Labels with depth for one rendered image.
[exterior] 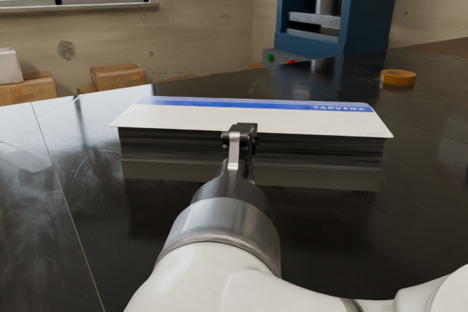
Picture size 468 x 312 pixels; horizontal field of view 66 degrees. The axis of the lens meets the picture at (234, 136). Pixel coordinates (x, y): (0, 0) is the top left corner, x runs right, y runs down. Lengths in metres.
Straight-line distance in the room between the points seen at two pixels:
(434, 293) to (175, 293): 0.12
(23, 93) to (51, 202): 2.41
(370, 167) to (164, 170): 0.32
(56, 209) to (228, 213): 0.35
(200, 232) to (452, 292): 0.14
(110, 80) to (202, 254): 2.88
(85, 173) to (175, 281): 0.46
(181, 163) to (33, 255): 0.23
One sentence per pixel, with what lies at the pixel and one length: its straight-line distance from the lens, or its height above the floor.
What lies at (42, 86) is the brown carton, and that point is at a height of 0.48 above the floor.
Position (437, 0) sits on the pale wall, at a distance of 2.68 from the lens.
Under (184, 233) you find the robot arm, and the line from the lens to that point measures 0.25.
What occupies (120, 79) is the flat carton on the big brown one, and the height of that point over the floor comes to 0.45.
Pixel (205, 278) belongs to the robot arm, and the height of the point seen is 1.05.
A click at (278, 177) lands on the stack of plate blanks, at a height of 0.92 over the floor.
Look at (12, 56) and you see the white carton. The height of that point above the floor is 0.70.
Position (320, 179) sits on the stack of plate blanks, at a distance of 0.57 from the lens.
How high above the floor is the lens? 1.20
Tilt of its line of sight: 24 degrees down
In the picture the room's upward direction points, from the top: straight up
